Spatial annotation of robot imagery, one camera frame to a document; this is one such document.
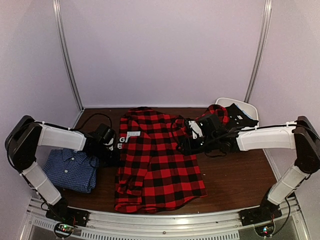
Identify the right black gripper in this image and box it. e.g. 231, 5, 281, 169
176, 134, 218, 156

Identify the red black plaid shirt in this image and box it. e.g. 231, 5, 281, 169
114, 104, 230, 215

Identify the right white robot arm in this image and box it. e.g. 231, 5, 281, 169
175, 114, 320, 221

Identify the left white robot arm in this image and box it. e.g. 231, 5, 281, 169
4, 115, 120, 222

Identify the folded blue checked shirt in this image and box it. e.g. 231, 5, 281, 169
43, 148, 100, 194

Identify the black shirt in basin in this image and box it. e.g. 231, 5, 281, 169
222, 103, 259, 131

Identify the white plastic basin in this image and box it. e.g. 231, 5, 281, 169
215, 97, 259, 121

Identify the left circuit board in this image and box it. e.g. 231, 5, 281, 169
53, 222, 75, 238

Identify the circuit board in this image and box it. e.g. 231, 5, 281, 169
254, 223, 275, 238
53, 222, 75, 238

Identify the right circuit board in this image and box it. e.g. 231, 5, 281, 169
254, 223, 275, 238

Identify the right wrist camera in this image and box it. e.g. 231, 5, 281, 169
188, 120, 204, 139

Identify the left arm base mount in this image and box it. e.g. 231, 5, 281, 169
45, 204, 90, 227

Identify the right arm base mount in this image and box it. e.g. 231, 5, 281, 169
239, 200, 282, 226

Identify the front aluminium rail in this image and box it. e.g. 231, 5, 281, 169
17, 197, 311, 240

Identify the right aluminium frame post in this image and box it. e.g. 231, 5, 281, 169
244, 0, 273, 103

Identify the aluminium frame post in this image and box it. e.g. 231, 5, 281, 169
244, 0, 273, 103
52, 0, 84, 113

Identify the left aluminium frame post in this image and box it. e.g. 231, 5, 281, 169
52, 0, 84, 113

